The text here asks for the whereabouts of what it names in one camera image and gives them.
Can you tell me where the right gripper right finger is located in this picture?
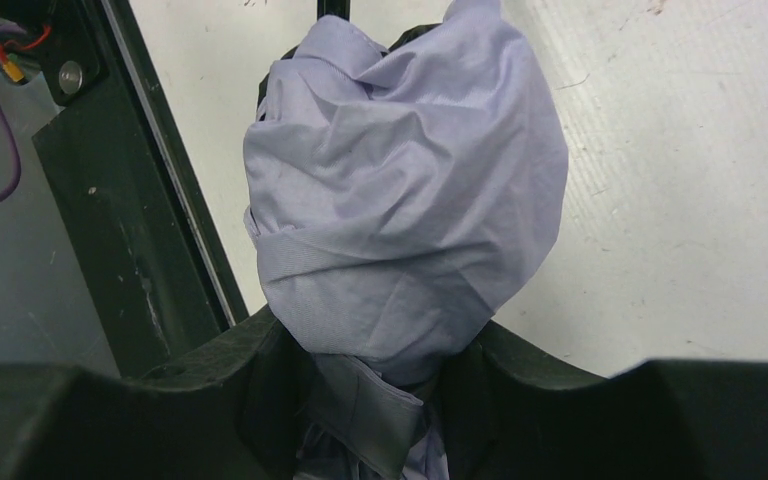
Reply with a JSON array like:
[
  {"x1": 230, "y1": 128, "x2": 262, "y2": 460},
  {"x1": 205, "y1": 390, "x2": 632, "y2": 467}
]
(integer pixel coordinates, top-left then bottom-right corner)
[{"x1": 438, "y1": 323, "x2": 768, "y2": 479}]

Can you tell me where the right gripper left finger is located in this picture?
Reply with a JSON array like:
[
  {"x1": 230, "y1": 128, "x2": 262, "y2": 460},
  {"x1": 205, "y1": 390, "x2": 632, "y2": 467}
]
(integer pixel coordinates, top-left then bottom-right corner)
[{"x1": 0, "y1": 308, "x2": 311, "y2": 479}]

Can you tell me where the purple umbrella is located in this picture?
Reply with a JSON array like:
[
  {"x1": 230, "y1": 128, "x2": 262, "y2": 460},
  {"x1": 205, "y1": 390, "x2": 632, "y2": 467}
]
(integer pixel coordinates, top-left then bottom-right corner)
[{"x1": 243, "y1": 1, "x2": 569, "y2": 479}]

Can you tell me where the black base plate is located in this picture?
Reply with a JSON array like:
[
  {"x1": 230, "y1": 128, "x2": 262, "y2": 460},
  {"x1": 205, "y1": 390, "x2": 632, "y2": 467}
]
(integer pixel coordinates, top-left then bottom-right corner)
[{"x1": 0, "y1": 1, "x2": 248, "y2": 377}]

